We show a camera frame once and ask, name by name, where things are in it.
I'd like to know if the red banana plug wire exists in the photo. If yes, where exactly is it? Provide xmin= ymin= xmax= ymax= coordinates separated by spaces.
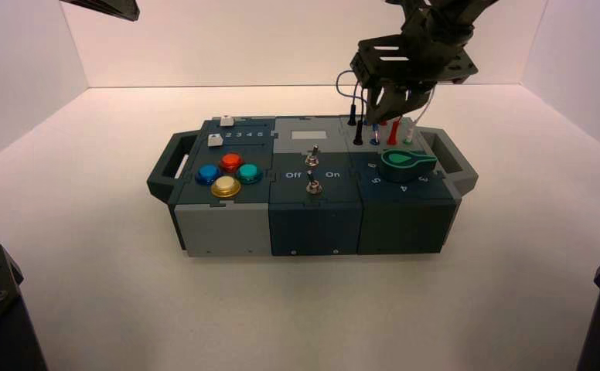
xmin=378 ymin=116 xmax=404 ymax=146

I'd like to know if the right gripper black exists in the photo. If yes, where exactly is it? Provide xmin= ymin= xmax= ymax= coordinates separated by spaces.
xmin=349 ymin=20 xmax=480 ymax=125

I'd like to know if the red push button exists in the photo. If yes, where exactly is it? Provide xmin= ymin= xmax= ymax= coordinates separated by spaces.
xmin=220 ymin=152 xmax=244 ymax=174

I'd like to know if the white banana plug wire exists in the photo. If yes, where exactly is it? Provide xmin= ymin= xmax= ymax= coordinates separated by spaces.
xmin=403 ymin=86 xmax=438 ymax=145

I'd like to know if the green push button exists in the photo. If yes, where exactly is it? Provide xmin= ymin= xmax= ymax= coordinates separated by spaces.
xmin=236 ymin=163 xmax=264 ymax=185

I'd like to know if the green rotary knob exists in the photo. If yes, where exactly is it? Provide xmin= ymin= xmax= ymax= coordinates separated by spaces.
xmin=380 ymin=149 xmax=438 ymax=184

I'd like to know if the yellow push button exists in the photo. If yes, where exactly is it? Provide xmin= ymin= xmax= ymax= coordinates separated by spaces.
xmin=210 ymin=175 xmax=242 ymax=199

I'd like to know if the blue push button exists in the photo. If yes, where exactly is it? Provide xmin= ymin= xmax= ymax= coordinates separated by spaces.
xmin=195 ymin=164 xmax=223 ymax=186

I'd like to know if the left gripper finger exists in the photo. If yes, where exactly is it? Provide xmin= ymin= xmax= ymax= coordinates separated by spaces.
xmin=59 ymin=0 xmax=141 ymax=22
xmin=82 ymin=0 xmax=141 ymax=9

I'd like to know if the blue grey control box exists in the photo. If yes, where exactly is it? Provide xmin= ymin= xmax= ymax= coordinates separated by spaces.
xmin=146 ymin=114 xmax=479 ymax=257

